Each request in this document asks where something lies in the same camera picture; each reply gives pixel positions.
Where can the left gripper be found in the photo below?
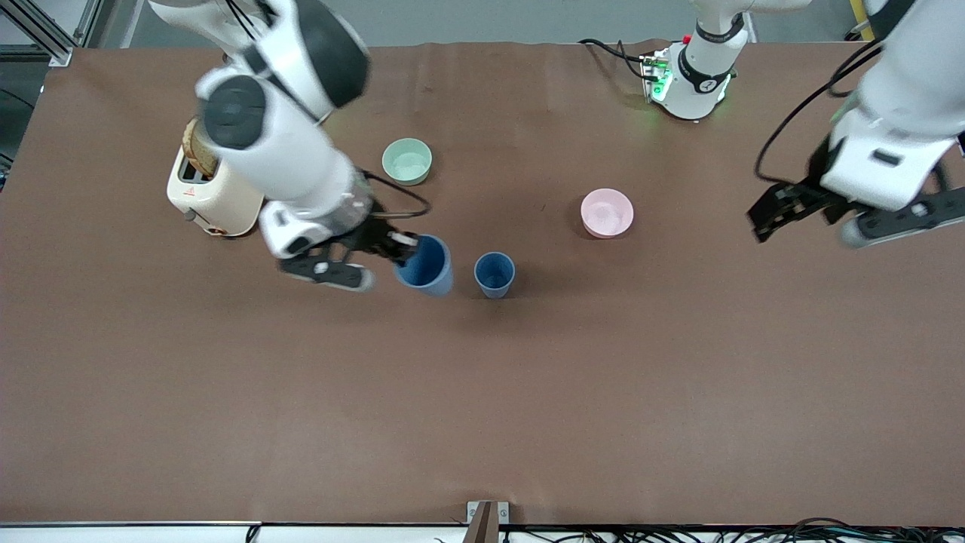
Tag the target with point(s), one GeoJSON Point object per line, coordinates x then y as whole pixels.
{"type": "Point", "coordinates": [813, 192]}

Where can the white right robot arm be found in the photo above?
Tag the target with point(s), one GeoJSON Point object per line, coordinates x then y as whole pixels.
{"type": "Point", "coordinates": [286, 143]}

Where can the pink bowl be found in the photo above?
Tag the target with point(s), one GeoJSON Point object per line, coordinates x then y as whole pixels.
{"type": "Point", "coordinates": [607, 213]}

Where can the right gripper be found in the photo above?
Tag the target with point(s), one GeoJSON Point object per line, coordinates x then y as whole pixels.
{"type": "Point", "coordinates": [369, 233]}

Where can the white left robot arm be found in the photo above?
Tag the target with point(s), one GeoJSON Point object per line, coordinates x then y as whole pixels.
{"type": "Point", "coordinates": [912, 68]}

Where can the brown bread slice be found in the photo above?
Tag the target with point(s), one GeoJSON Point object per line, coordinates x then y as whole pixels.
{"type": "Point", "coordinates": [197, 154]}

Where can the green bowl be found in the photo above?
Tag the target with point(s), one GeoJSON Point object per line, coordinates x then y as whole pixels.
{"type": "Point", "coordinates": [407, 162]}

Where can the blue plastic cup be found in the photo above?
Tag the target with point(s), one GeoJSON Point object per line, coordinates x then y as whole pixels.
{"type": "Point", "coordinates": [494, 275]}
{"type": "Point", "coordinates": [430, 268]}

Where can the metal table edge bracket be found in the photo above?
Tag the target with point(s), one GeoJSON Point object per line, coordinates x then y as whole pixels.
{"type": "Point", "coordinates": [488, 516]}

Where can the cream white toaster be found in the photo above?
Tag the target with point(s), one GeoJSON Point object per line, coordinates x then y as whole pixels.
{"type": "Point", "coordinates": [219, 207]}

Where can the aluminium frame profile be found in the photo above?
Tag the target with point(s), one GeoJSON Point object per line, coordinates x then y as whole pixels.
{"type": "Point", "coordinates": [45, 34]}

